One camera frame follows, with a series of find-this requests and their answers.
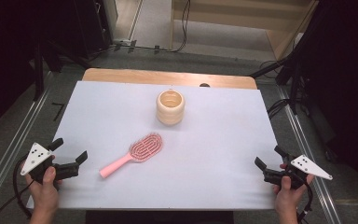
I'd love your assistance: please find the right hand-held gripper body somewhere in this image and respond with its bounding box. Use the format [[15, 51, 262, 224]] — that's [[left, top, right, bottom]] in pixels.
[[262, 153, 334, 190]]

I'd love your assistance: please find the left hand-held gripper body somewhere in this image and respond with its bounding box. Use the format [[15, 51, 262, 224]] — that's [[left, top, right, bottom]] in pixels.
[[20, 142, 80, 185]]

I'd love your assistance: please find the pink hairbrush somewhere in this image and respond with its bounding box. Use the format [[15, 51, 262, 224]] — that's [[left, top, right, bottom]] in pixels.
[[99, 132, 164, 180]]

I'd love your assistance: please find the beige ribbed cup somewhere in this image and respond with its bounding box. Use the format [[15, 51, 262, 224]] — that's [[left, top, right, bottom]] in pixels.
[[156, 89, 186, 127]]

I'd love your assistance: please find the person's right hand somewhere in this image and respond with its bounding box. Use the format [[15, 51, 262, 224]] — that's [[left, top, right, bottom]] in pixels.
[[271, 163, 315, 217]]

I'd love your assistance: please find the person's left hand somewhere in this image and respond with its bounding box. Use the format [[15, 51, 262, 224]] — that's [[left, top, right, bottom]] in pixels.
[[24, 155, 63, 217]]

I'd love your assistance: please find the white table mat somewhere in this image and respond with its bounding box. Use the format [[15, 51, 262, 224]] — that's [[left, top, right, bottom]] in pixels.
[[27, 80, 282, 211]]

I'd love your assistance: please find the black metal stand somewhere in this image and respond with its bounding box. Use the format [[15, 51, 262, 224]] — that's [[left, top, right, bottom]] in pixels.
[[250, 46, 306, 116], [32, 36, 90, 102]]

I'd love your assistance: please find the wooden table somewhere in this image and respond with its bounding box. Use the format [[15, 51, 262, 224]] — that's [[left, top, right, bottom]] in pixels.
[[82, 67, 258, 91]]

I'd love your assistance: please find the dark curtain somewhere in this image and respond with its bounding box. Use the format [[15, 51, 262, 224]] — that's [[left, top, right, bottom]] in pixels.
[[287, 0, 358, 209]]

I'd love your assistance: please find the person's dark clothing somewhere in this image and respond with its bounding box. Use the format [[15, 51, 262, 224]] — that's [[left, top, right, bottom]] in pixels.
[[85, 210, 235, 224]]

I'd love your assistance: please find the wooden platform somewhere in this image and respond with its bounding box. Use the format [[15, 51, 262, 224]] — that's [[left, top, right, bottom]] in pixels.
[[170, 0, 321, 62]]

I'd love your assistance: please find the metal floor rail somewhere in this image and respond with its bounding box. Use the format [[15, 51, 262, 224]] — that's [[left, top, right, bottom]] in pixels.
[[276, 86, 343, 224], [0, 72, 54, 216]]

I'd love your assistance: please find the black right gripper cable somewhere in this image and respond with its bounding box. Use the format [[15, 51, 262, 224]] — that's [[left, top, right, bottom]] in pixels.
[[296, 178, 314, 224]]

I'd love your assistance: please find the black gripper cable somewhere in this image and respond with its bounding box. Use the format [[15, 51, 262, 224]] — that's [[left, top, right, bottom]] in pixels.
[[296, 178, 314, 224], [0, 154, 35, 224]]

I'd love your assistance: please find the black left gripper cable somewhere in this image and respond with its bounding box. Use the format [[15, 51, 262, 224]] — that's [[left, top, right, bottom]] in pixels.
[[0, 154, 35, 224]]

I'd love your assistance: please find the black floor cable bundle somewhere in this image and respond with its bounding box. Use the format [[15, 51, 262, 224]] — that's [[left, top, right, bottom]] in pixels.
[[266, 98, 291, 119]]

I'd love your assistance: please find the black hanging cable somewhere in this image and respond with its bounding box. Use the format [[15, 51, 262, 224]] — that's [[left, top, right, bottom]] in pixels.
[[171, 0, 191, 53]]

